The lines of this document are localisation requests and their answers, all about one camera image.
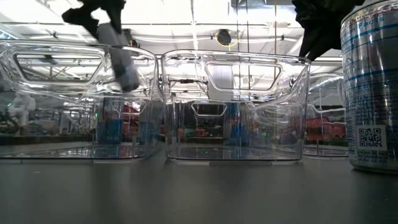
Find white Celsius can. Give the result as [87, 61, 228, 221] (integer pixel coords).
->
[96, 23, 141, 93]

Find black hanging cable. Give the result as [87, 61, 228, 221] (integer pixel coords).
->
[246, 0, 251, 100]
[235, 0, 241, 100]

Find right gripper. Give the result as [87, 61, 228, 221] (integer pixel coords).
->
[292, 0, 364, 62]

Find clear plastic bin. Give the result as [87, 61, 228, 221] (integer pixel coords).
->
[0, 39, 162, 164]
[303, 73, 351, 158]
[160, 49, 312, 166]

